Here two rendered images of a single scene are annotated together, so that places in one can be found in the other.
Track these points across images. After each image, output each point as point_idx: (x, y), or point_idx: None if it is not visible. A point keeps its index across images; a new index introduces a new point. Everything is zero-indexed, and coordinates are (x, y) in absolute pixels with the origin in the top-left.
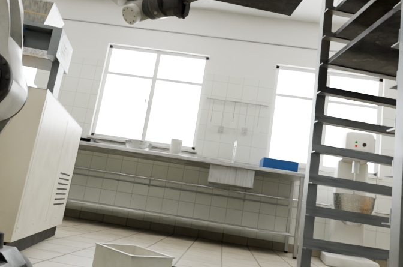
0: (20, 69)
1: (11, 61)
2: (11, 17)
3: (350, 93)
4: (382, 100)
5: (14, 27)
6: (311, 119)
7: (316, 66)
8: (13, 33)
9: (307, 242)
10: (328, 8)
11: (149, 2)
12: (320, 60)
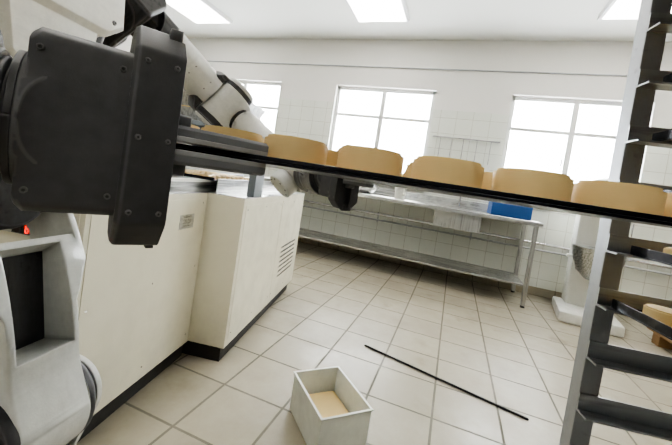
0: (65, 385)
1: (19, 415)
2: (57, 286)
3: (661, 360)
4: None
5: (63, 304)
6: (571, 394)
7: (589, 299)
8: (62, 313)
9: None
10: None
11: (299, 176)
12: (599, 294)
